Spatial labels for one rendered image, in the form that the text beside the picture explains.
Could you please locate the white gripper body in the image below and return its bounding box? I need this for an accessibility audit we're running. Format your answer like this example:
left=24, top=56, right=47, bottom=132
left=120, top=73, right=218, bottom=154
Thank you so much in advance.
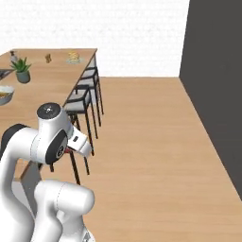
left=68, top=132, right=90, bottom=157

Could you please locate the wooden dining counter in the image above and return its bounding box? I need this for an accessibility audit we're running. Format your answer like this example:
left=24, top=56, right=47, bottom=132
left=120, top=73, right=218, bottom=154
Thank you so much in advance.
left=0, top=47, right=98, bottom=218

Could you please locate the stacked pancake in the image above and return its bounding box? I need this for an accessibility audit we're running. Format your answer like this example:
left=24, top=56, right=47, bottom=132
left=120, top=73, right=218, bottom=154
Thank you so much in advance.
left=68, top=51, right=80, bottom=61

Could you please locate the black stool with grey seat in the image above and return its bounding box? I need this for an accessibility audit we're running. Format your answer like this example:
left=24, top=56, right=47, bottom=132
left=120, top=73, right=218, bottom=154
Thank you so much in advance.
left=86, top=56, right=98, bottom=71
left=79, top=66, right=105, bottom=115
left=48, top=94, right=95, bottom=186
left=71, top=77, right=102, bottom=140

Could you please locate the pale round plate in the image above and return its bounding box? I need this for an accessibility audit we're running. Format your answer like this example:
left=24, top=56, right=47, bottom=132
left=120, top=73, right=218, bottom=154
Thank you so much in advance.
left=65, top=57, right=85, bottom=65

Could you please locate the grey bowl with food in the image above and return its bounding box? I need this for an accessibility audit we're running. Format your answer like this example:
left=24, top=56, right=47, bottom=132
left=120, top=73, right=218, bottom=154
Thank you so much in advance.
left=0, top=85, right=16, bottom=107

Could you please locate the green plant in grey pot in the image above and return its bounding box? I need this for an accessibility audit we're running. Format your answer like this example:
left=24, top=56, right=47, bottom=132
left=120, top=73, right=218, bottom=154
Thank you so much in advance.
left=9, top=57, right=33, bottom=84

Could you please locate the dark flat tray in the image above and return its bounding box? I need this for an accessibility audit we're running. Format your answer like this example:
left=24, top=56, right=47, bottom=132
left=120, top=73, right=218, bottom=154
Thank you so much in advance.
left=0, top=69, right=15, bottom=80

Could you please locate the small brown-capped bottle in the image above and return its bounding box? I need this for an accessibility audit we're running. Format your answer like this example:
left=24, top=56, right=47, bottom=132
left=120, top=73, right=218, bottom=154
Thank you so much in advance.
left=9, top=50, right=19, bottom=64

